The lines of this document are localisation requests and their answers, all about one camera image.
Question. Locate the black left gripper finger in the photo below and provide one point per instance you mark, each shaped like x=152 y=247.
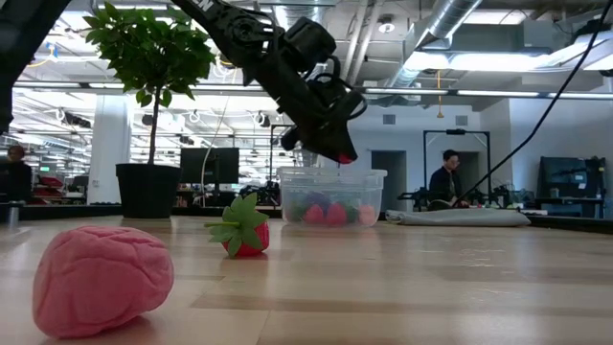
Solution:
x=294 y=141
x=333 y=146

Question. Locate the red toy cherry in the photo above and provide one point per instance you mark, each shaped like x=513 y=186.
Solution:
x=346 y=158

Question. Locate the small pink toy fruit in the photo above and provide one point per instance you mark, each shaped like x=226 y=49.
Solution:
x=367 y=215

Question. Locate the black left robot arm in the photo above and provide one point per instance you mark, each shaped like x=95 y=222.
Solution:
x=225 y=29

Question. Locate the small black background robot arm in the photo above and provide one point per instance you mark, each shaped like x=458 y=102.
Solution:
x=498 y=194

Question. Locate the clear plastic tupperware container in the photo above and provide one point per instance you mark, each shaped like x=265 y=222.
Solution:
x=335 y=184

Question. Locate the black computer monitor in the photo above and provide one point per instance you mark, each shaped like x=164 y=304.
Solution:
x=211 y=165

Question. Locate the ceiling light strip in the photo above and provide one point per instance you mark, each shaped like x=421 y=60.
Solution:
x=143 y=86
x=407 y=91

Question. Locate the person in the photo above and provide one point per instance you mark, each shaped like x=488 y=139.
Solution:
x=447 y=182
x=14 y=175

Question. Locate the folded grey cloth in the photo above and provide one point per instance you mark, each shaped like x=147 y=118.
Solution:
x=455 y=218

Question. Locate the black plant pot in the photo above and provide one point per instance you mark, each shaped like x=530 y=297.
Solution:
x=148 y=189

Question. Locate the green potted tree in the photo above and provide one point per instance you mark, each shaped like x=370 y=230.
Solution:
x=153 y=52

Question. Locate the pink brain-shaped soft toy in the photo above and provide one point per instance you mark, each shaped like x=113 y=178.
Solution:
x=100 y=280

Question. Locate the dark display screen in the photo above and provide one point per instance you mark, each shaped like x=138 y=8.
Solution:
x=570 y=176

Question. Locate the black metal rig frame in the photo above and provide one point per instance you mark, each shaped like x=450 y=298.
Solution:
x=479 y=131
x=271 y=144

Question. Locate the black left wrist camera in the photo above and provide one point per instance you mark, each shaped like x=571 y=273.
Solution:
x=311 y=40

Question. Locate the silver ventilation duct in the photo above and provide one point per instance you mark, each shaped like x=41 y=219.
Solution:
x=445 y=19

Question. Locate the black table frame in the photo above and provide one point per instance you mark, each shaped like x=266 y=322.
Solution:
x=96 y=211

